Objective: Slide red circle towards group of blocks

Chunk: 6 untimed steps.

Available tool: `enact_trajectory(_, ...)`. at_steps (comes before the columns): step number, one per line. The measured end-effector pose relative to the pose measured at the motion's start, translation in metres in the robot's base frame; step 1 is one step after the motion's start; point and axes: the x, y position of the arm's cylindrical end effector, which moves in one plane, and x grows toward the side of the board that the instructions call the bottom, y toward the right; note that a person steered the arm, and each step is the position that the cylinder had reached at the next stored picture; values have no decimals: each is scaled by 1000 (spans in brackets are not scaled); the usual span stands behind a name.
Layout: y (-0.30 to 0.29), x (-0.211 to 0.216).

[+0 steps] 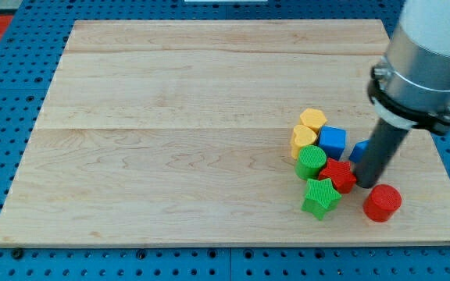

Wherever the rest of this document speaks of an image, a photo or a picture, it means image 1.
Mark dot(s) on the green star block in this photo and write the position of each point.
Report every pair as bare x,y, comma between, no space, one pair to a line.
320,198

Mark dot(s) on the blue cube block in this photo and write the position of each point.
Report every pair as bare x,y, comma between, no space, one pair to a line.
333,141

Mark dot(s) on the yellow hexagon block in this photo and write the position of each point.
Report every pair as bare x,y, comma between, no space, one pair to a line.
313,119

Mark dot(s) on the green cylinder block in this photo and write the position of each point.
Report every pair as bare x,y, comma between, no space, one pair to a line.
311,160

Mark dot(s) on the blue block behind rod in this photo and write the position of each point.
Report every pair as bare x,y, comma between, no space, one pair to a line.
358,151

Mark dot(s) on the red star block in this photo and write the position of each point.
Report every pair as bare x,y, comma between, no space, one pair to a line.
340,174

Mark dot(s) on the red cylinder block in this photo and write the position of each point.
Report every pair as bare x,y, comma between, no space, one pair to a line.
382,202

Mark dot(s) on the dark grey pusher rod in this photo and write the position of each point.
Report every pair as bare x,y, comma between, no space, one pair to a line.
384,141

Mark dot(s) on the light wooden board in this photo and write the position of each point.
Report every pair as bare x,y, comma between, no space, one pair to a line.
176,133

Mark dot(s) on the yellow heart block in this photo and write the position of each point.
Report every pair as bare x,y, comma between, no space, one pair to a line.
301,136

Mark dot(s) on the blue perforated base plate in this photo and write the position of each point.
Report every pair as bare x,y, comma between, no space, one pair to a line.
29,54

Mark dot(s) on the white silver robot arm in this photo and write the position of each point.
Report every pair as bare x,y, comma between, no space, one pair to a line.
410,85

